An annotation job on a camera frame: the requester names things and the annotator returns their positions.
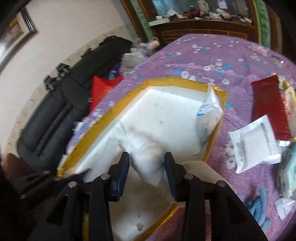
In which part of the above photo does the white soft packet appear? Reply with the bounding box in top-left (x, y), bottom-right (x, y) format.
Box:
top-left (75, 86), bottom-right (207, 186)

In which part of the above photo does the blue knitted cloth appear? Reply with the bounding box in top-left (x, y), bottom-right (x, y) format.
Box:
top-left (245, 187), bottom-right (271, 232)

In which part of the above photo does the small clear wrapper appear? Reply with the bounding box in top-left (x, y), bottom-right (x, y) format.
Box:
top-left (275, 198), bottom-right (295, 221)

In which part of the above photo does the black sofa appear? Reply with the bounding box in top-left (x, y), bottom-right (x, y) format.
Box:
top-left (17, 36), bottom-right (132, 172)

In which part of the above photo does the white labelled flat packet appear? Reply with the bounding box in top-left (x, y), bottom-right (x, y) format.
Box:
top-left (228, 115), bottom-right (281, 174)

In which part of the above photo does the light blue tissue pack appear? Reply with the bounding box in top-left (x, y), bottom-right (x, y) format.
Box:
top-left (277, 143), bottom-right (295, 198)

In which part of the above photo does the yellow rimmed storage box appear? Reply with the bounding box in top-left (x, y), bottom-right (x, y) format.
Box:
top-left (58, 77), bottom-right (221, 240)

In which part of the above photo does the printed white pouch in box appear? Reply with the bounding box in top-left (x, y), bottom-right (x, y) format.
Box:
top-left (197, 85), bottom-right (223, 147)

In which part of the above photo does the dark red packet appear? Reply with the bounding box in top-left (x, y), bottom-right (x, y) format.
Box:
top-left (251, 75), bottom-right (293, 141)

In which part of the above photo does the white red printed bag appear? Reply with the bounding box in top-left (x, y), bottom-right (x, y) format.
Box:
top-left (279, 80), bottom-right (296, 140)

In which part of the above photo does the purple floral tablecloth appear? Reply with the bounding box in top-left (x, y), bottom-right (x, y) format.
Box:
top-left (66, 34), bottom-right (295, 240)

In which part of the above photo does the wooden sideboard cabinet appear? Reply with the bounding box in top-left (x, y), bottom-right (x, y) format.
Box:
top-left (121, 1), bottom-right (259, 46)

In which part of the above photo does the pink pouch far table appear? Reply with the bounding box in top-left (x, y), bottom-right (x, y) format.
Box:
top-left (249, 44), bottom-right (269, 56)

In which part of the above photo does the framed wall picture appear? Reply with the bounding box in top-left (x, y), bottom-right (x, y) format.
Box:
top-left (1, 7), bottom-right (37, 71)

